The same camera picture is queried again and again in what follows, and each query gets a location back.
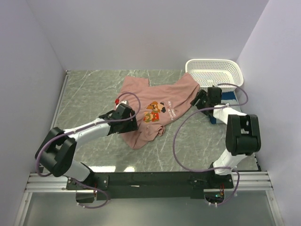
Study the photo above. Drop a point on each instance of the black base crossbar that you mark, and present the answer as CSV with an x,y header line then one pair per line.
x,y
127,185

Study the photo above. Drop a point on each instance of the white plastic basket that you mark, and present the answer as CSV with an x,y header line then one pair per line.
x,y
211,72

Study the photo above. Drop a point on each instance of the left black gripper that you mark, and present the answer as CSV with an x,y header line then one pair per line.
x,y
132,126

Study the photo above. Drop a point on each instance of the folded blue t-shirt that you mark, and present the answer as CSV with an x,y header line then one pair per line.
x,y
228,98

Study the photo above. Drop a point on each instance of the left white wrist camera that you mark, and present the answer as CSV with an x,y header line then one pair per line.
x,y
119,102

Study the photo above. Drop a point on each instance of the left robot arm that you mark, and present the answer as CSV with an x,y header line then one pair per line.
x,y
57,151

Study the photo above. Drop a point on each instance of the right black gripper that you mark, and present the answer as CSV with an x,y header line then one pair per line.
x,y
202,95

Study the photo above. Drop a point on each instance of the pink graphic t-shirt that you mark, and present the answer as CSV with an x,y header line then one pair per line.
x,y
160,106

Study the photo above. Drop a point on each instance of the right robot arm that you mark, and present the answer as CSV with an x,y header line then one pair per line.
x,y
242,130

